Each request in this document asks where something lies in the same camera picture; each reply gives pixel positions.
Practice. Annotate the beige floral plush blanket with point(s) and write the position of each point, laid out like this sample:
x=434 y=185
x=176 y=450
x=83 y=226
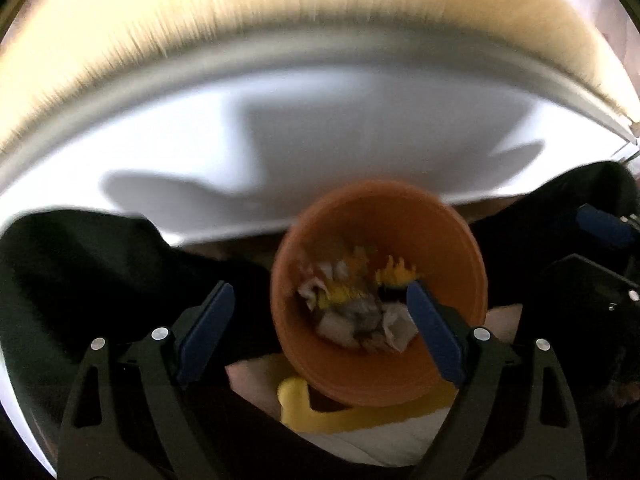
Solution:
x=300 y=0

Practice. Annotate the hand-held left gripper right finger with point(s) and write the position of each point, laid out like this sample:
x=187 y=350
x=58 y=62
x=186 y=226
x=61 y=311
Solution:
x=435 y=330

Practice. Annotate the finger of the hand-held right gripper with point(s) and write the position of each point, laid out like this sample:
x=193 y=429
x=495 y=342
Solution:
x=600 y=225

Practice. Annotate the pile of wrappers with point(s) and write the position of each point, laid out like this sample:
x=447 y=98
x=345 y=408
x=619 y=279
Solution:
x=350 y=320

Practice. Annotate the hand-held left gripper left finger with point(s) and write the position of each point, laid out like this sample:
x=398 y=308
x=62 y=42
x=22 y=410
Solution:
x=207 y=330

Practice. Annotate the yellow plastic object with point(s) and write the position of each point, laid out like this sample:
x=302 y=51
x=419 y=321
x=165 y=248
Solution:
x=320 y=420

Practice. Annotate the white cloth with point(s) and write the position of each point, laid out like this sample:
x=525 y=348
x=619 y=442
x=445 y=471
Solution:
x=380 y=447

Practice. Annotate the orange plastic bin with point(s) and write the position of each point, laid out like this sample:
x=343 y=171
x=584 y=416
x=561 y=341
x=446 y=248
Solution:
x=350 y=230

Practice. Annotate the white bed base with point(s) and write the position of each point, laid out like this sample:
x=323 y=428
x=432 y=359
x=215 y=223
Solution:
x=300 y=135

